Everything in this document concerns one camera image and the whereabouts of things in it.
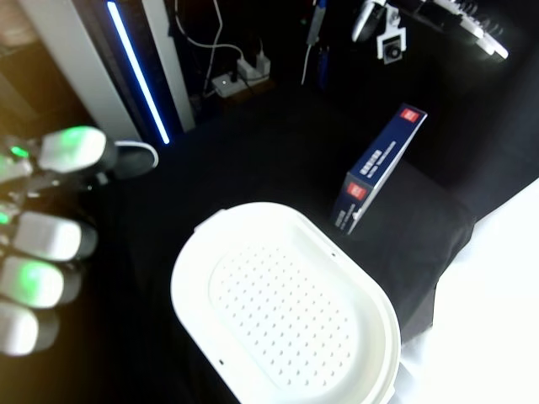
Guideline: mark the dark blue cardboard box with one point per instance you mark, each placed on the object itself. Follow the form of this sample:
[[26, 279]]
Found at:
[[381, 168]]

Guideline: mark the white upright panel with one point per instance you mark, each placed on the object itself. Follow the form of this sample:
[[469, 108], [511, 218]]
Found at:
[[84, 63]]

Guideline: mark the blue LED light strip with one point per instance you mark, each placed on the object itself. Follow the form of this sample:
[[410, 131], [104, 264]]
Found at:
[[137, 71]]

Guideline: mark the black table cloth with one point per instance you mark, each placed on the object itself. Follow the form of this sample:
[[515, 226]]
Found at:
[[261, 160]]

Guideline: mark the white perforated plastic basket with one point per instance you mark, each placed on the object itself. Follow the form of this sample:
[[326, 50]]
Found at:
[[286, 303]]

